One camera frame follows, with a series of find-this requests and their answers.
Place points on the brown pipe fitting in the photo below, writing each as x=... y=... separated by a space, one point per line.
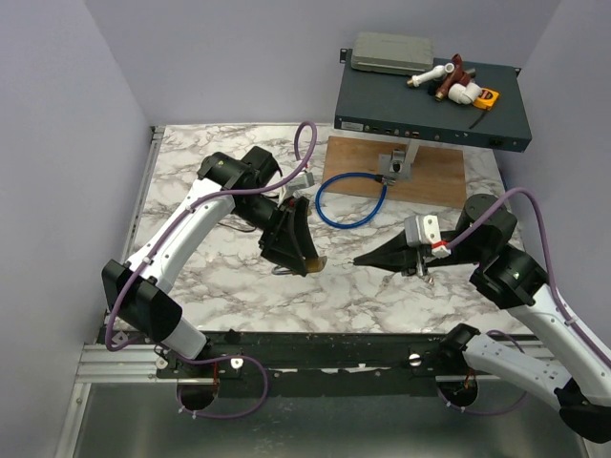
x=455 y=74

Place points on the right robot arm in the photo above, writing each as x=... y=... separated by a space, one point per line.
x=577 y=384

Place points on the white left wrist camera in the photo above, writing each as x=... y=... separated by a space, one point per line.
x=300 y=182

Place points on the grey metal socket bracket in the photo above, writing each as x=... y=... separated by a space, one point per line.
x=394 y=167

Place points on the brass padlock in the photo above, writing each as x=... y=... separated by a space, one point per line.
x=312 y=266

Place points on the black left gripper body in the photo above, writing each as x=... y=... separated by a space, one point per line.
x=277 y=225

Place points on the blue rack network switch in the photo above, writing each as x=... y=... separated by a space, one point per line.
x=383 y=104

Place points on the wooden board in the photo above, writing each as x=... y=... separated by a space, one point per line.
x=438 y=175

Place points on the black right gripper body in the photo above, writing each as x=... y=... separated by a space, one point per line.
x=425 y=260

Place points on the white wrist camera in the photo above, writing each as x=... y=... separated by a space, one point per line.
x=300 y=182
x=424 y=230

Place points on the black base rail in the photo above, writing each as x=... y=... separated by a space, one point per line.
x=241 y=365

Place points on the grey plastic case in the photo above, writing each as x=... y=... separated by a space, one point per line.
x=391 y=53

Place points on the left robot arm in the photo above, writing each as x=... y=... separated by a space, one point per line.
x=137 y=290

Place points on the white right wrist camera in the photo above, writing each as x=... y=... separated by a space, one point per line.
x=424 y=230

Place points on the white pipe with brass end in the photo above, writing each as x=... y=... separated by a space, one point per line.
x=438 y=72

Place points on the white pipe elbow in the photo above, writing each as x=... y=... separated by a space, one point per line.
x=464 y=94

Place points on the yellow tape measure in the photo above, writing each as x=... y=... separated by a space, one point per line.
x=487 y=99

